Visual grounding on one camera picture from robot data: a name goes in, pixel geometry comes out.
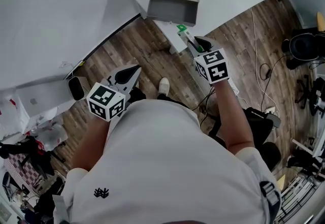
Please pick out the black chair base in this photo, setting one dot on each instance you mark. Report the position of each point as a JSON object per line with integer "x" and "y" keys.
{"x": 308, "y": 93}

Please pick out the black office chair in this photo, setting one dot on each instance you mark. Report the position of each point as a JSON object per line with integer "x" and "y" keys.
{"x": 303, "y": 45}

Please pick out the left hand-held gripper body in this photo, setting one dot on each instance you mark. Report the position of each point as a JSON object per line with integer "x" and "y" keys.
{"x": 105, "y": 101}

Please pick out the grey box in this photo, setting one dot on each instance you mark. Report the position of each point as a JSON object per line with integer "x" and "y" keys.
{"x": 175, "y": 2}

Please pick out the black swivel chair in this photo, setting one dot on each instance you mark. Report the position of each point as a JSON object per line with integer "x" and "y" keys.
{"x": 256, "y": 126}

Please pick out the white green box of bandages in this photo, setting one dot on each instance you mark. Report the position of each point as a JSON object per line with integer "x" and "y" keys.
{"x": 184, "y": 33}

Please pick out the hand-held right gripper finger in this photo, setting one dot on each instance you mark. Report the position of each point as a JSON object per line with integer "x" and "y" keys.
{"x": 205, "y": 44}
{"x": 194, "y": 49}

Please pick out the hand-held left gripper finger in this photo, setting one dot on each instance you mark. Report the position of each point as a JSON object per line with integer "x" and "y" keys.
{"x": 125, "y": 73}
{"x": 134, "y": 83}

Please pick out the checked cloth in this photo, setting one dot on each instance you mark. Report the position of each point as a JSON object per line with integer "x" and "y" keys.
{"x": 24, "y": 169}

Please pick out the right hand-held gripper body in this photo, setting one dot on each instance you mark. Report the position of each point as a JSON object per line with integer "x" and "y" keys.
{"x": 214, "y": 66}

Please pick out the white rounded appliance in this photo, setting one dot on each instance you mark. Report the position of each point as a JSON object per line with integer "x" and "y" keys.
{"x": 76, "y": 88}

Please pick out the person's left forearm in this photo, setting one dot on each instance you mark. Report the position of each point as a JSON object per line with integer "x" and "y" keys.
{"x": 90, "y": 141}

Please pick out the white plastic bag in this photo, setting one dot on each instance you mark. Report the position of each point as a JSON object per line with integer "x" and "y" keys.
{"x": 49, "y": 134}

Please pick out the person's white shirt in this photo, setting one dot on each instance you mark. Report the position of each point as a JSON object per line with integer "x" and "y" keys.
{"x": 162, "y": 162}

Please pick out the white power strip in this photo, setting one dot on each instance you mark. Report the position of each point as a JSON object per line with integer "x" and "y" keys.
{"x": 269, "y": 110}

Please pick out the person's right forearm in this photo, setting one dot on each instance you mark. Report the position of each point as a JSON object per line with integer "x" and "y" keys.
{"x": 232, "y": 116}

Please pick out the person's black trousers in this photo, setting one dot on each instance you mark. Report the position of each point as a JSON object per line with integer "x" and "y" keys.
{"x": 137, "y": 96}

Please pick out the person's white shoe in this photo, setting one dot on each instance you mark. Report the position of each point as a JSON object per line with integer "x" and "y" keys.
{"x": 163, "y": 85}

